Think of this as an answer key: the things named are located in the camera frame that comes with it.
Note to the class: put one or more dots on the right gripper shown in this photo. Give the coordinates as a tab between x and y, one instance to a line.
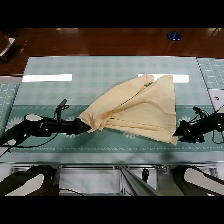
193	130

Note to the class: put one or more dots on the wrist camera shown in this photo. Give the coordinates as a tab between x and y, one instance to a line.
199	111
61	105

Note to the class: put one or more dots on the silver frame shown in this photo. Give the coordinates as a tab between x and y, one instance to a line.
140	186

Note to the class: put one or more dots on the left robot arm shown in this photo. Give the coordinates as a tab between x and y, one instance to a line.
30	128

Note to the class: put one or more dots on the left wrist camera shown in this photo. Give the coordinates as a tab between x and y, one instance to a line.
61	105

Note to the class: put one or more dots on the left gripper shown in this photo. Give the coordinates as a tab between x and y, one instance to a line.
79	127

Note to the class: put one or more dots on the pale yellow shirt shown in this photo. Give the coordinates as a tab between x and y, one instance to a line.
140	106

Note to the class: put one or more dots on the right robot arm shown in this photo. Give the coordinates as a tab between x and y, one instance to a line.
216	121

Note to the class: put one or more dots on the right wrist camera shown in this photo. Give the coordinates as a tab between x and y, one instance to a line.
199	111

